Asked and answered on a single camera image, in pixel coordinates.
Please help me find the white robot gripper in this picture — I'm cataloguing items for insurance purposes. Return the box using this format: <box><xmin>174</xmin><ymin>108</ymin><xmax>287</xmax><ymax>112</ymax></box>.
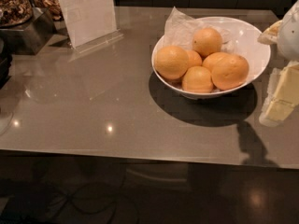
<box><xmin>258</xmin><ymin>0</ymin><xmax>299</xmax><ymax>127</ymax></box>

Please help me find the white paper liner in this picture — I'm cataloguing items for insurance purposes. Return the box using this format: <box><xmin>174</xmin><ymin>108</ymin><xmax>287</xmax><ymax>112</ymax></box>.
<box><xmin>164</xmin><ymin>7</ymin><xmax>235</xmax><ymax>53</ymax></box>

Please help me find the white ceramic bowl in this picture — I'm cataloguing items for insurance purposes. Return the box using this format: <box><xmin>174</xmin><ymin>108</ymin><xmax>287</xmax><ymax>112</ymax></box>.
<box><xmin>151</xmin><ymin>17</ymin><xmax>271</xmax><ymax>100</ymax></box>

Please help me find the metal tray stand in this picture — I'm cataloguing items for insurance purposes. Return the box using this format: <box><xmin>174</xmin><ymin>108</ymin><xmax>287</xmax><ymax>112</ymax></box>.
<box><xmin>0</xmin><ymin>7</ymin><xmax>56</xmax><ymax>55</ymax></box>

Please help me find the dark object at left edge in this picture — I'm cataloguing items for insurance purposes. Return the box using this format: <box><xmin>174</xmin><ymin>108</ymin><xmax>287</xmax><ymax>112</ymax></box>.
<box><xmin>0</xmin><ymin>37</ymin><xmax>12</xmax><ymax>89</ymax></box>

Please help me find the orange behind right orange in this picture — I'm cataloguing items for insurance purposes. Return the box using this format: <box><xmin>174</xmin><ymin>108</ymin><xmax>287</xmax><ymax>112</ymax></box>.
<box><xmin>202</xmin><ymin>52</ymin><xmax>228</xmax><ymax>72</ymax></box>

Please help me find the orange at bowl left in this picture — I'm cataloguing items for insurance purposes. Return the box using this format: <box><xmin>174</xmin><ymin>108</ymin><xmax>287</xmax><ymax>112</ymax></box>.
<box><xmin>154</xmin><ymin>46</ymin><xmax>189</xmax><ymax>80</ymax></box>

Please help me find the orange at bowl top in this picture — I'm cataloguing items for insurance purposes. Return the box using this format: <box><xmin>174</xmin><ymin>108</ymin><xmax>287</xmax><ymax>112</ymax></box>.
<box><xmin>192</xmin><ymin>28</ymin><xmax>222</xmax><ymax>57</ymax></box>

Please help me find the orange at bowl front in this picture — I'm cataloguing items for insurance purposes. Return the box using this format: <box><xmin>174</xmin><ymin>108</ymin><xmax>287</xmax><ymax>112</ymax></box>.
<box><xmin>182</xmin><ymin>66</ymin><xmax>214</xmax><ymax>93</ymax></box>

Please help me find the clear acrylic sign holder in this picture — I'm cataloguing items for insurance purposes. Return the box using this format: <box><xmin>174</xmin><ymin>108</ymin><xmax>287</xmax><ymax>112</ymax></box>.
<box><xmin>58</xmin><ymin>0</ymin><xmax>123</xmax><ymax>53</ymax></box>

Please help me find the small orange in middle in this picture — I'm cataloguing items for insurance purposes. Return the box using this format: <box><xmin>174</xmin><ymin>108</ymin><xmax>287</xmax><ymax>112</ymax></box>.
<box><xmin>187</xmin><ymin>50</ymin><xmax>202</xmax><ymax>67</ymax></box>

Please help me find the orange at bowl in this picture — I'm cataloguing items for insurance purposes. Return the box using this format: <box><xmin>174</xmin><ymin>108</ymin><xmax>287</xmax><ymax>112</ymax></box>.
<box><xmin>192</xmin><ymin>28</ymin><xmax>222</xmax><ymax>57</ymax></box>
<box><xmin>154</xmin><ymin>46</ymin><xmax>189</xmax><ymax>80</ymax></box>
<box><xmin>182</xmin><ymin>66</ymin><xmax>214</xmax><ymax>93</ymax></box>

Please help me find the bowl of mixed nuts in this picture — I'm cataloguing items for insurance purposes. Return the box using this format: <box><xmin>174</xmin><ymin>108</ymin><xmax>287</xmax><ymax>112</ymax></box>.
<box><xmin>0</xmin><ymin>0</ymin><xmax>33</xmax><ymax>28</ymax></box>

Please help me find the black cable on floor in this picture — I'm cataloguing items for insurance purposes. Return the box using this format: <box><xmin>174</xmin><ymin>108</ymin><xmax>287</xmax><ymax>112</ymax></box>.
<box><xmin>31</xmin><ymin>161</ymin><xmax>141</xmax><ymax>224</ymax></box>

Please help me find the large orange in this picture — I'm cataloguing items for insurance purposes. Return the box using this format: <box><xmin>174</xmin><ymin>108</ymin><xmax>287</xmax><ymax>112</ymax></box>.
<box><xmin>211</xmin><ymin>54</ymin><xmax>249</xmax><ymax>91</ymax></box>

